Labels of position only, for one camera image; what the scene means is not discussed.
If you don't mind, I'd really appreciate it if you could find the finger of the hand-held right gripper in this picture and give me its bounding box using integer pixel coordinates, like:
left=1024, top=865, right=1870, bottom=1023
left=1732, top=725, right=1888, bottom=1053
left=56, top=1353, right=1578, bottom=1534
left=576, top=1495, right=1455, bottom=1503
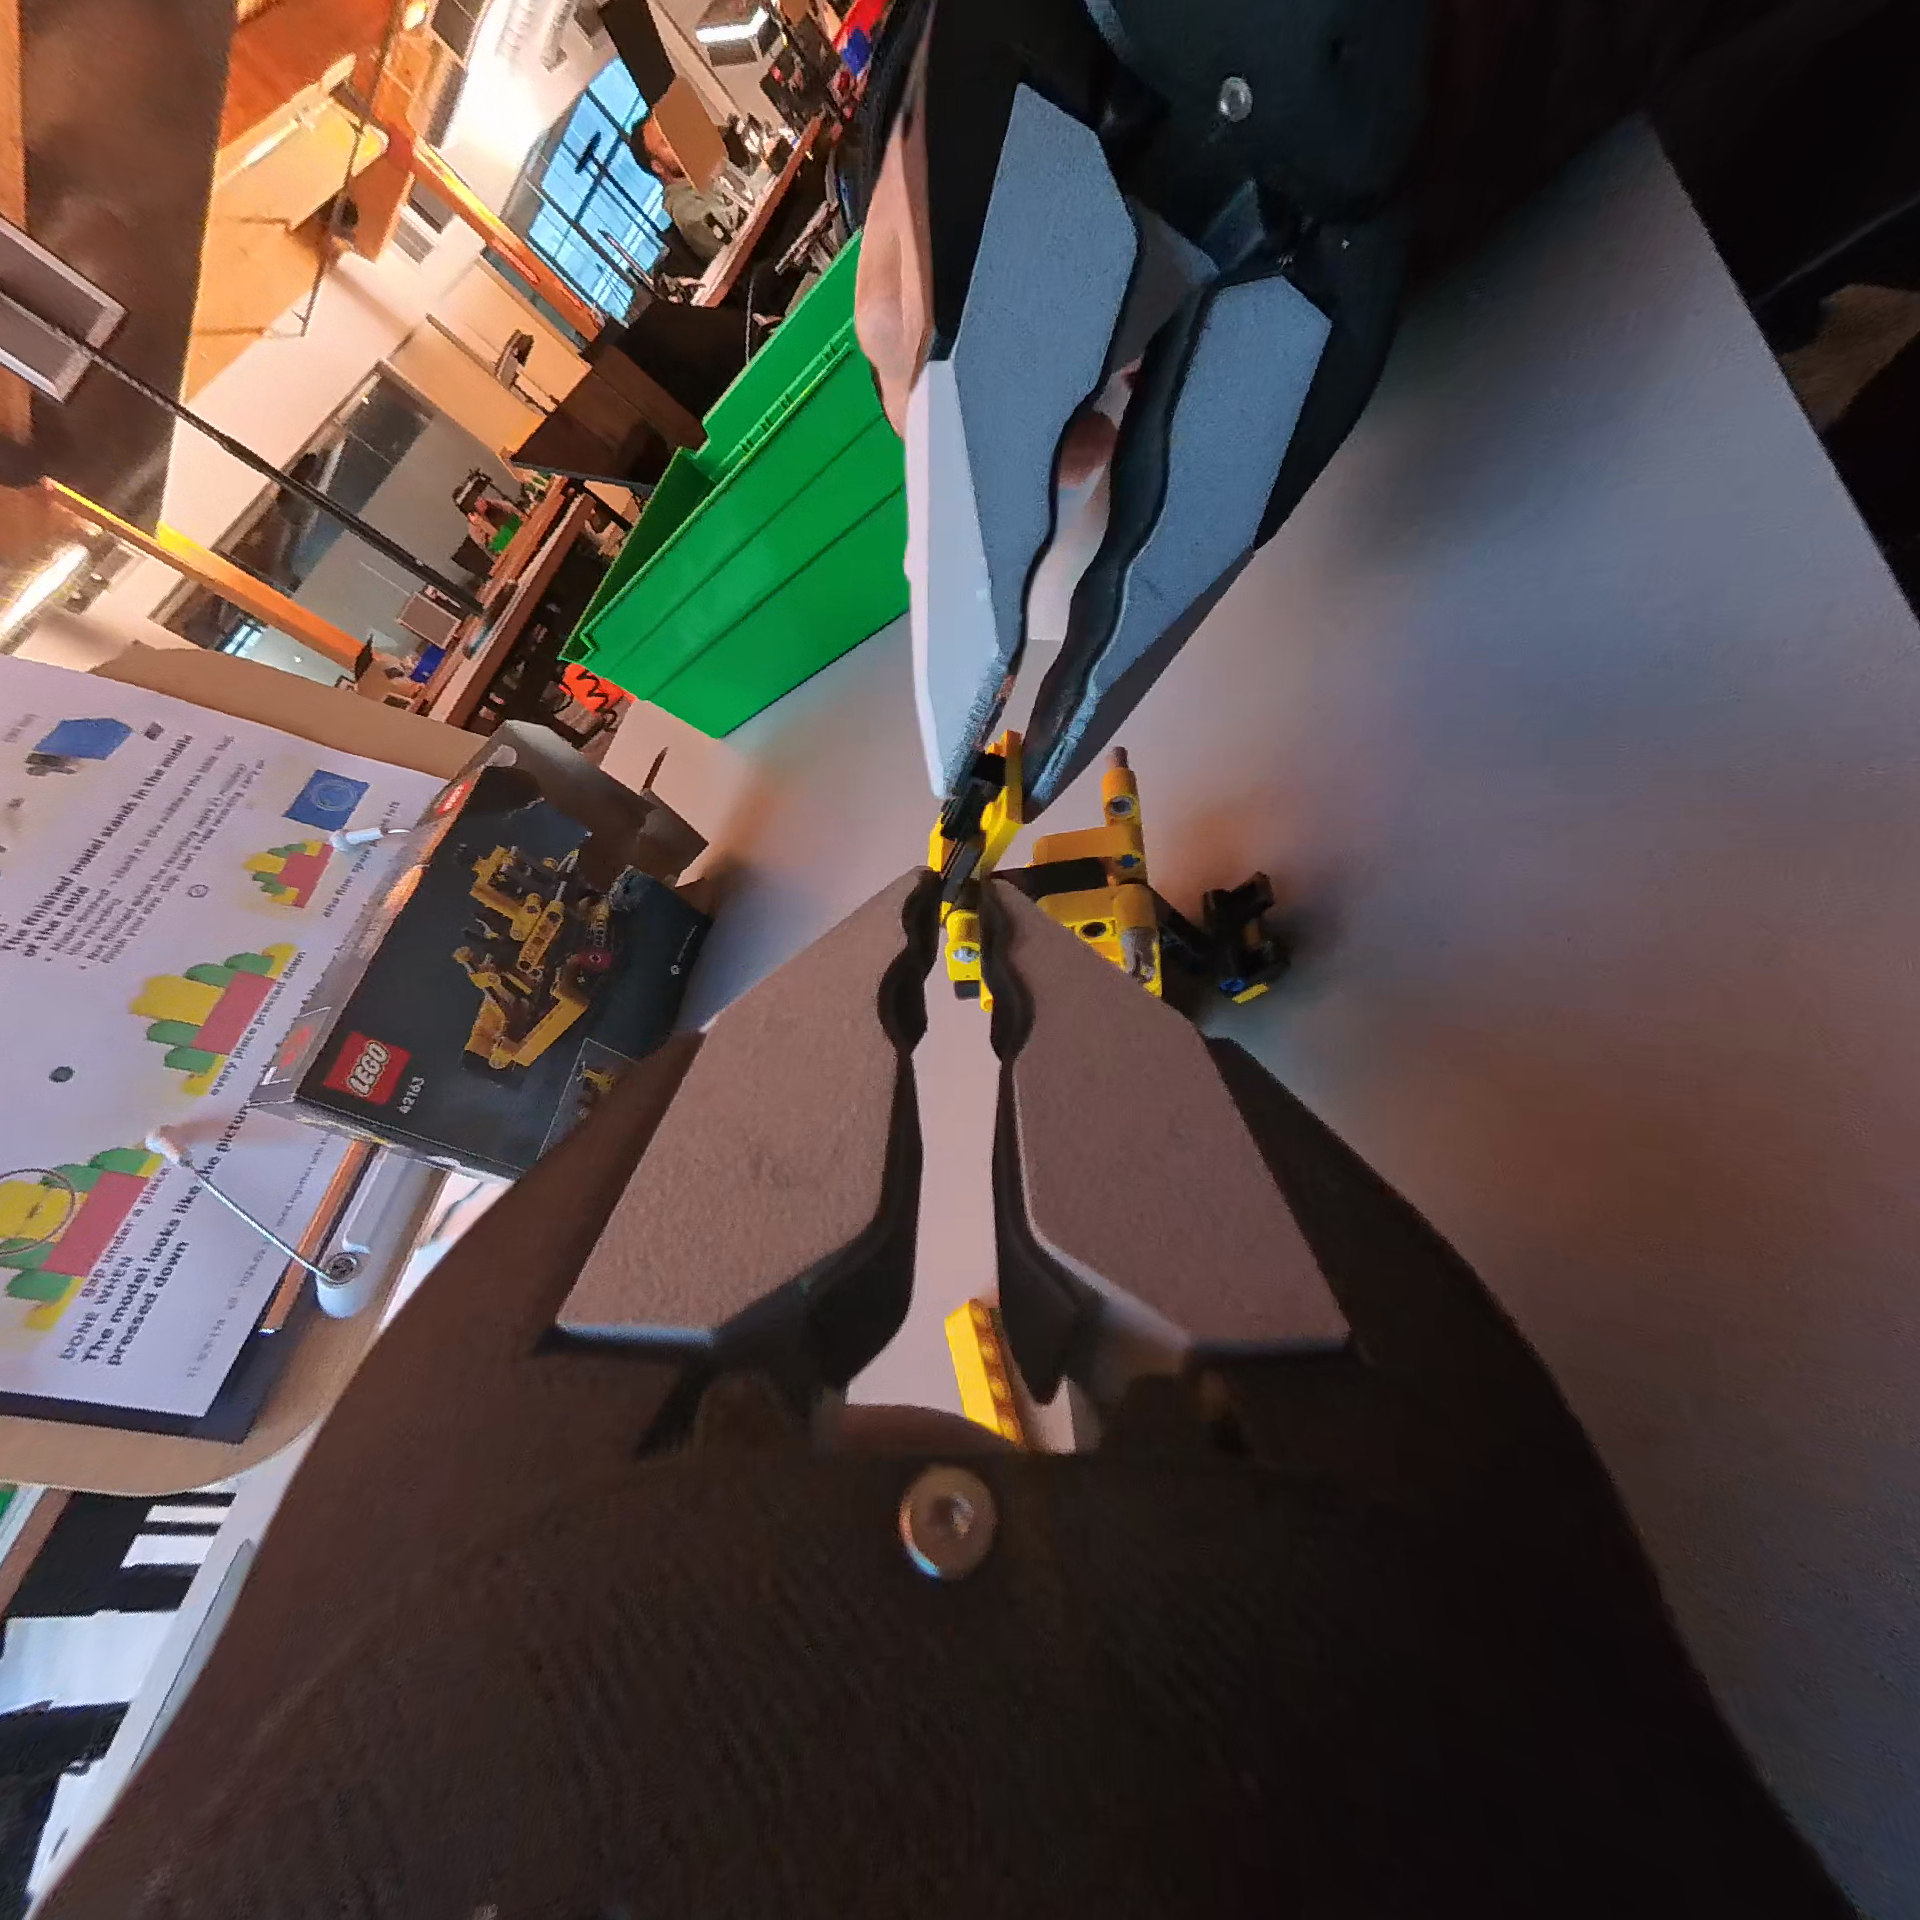
left=1024, top=276, right=1338, bottom=822
left=904, top=82, right=1145, bottom=799

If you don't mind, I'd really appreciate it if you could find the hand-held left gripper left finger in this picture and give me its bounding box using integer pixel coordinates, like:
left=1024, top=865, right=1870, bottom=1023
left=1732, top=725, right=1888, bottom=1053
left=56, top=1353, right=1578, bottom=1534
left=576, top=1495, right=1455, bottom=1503
left=556, top=866, right=928, bottom=1397

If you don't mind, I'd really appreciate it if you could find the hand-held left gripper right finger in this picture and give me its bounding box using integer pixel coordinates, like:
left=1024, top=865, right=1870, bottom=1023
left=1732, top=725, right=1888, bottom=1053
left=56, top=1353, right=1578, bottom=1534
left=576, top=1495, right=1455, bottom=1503
left=978, top=877, right=1353, bottom=1407

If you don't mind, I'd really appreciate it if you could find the yellow lego beam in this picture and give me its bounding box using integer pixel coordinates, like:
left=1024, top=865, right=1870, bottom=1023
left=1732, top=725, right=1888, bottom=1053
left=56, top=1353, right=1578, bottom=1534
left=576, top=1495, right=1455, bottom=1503
left=942, top=1295, right=1040, bottom=1454

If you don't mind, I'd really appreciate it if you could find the yellow black lego model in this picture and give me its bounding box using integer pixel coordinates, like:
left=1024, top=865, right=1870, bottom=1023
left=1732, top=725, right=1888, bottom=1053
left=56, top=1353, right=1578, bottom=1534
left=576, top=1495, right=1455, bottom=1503
left=928, top=732, right=1204, bottom=1019

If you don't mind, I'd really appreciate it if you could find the black lego piece blue pin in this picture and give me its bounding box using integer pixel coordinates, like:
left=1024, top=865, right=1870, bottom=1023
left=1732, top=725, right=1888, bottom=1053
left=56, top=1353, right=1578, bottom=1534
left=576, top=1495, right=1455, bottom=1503
left=1200, top=874, right=1296, bottom=1007

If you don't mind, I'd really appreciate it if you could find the black lego set box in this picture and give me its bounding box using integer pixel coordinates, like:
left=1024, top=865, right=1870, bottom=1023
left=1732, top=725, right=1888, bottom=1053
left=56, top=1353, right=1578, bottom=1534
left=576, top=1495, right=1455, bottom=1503
left=247, top=721, right=715, bottom=1182

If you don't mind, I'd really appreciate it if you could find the person's right hand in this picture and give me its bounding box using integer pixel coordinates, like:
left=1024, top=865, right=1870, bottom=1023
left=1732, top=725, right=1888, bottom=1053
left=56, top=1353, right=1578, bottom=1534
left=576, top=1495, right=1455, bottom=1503
left=855, top=105, right=1130, bottom=497

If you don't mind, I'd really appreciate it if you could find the green plastic bin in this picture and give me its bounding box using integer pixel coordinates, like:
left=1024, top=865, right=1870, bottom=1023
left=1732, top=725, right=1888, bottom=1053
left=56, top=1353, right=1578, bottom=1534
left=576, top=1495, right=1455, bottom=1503
left=561, top=225, right=922, bottom=741

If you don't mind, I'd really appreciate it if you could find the blue framed window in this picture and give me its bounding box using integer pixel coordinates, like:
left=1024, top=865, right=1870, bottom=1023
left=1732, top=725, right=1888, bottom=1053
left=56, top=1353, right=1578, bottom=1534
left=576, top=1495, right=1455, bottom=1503
left=518, top=58, right=682, bottom=319

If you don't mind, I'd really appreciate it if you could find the dark blue clipboard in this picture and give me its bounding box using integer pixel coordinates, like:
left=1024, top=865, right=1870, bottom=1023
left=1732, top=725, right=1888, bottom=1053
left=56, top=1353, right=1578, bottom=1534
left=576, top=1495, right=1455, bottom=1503
left=0, top=1305, right=303, bottom=1450

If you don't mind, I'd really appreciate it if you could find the printed instruction sheet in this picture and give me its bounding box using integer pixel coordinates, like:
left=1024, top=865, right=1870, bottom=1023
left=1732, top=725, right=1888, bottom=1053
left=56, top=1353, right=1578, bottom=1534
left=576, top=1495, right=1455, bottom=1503
left=0, top=655, right=454, bottom=1426

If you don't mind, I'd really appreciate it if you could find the black white marker tag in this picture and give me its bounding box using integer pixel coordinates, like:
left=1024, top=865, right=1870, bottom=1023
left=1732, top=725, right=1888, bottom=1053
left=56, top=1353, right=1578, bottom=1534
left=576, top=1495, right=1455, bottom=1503
left=0, top=1485, right=250, bottom=1920

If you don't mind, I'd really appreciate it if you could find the black metal pole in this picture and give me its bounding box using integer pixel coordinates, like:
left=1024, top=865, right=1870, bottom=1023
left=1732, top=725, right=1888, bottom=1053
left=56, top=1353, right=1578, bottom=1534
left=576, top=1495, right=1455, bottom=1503
left=76, top=337, right=486, bottom=609

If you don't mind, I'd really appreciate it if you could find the ceiling light panel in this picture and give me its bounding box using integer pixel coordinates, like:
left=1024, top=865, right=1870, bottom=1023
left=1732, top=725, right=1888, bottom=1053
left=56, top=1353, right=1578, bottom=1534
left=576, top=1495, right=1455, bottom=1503
left=0, top=225, right=129, bottom=403

